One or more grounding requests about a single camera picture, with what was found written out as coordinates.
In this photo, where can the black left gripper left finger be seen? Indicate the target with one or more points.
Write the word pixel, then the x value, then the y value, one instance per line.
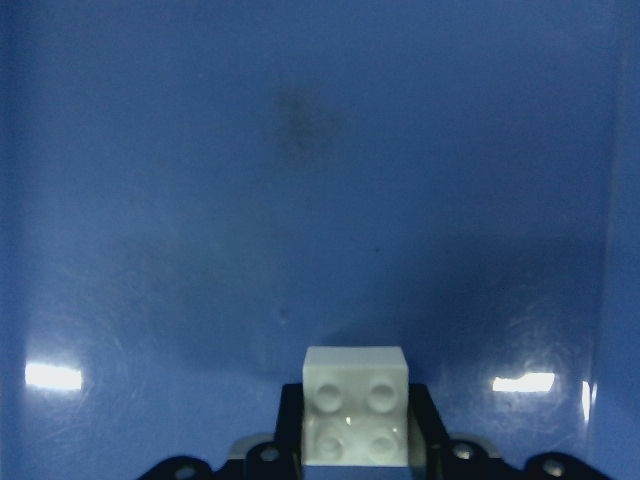
pixel 288 434

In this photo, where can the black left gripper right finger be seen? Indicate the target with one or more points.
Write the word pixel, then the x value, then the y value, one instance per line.
pixel 427 435

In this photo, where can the white block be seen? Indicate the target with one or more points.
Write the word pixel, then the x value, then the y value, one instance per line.
pixel 355 407

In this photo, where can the blue plastic tray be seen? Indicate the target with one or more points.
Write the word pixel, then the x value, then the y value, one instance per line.
pixel 195 192

